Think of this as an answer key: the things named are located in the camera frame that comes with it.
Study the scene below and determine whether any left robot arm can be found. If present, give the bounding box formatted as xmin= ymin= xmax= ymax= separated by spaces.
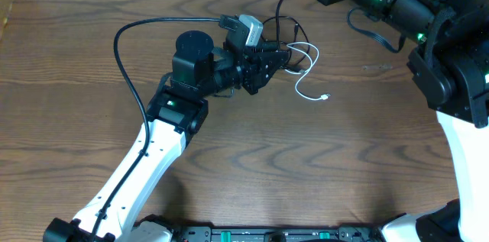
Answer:
xmin=43 ymin=15 xmax=288 ymax=241

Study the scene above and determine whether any thick black left camera cable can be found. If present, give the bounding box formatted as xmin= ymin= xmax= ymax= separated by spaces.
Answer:
xmin=88 ymin=16 xmax=240 ymax=242

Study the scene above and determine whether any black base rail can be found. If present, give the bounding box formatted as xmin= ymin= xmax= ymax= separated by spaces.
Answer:
xmin=133 ymin=215 xmax=383 ymax=242

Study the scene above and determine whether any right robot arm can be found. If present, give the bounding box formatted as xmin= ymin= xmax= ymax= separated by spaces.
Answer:
xmin=317 ymin=0 xmax=488 ymax=241

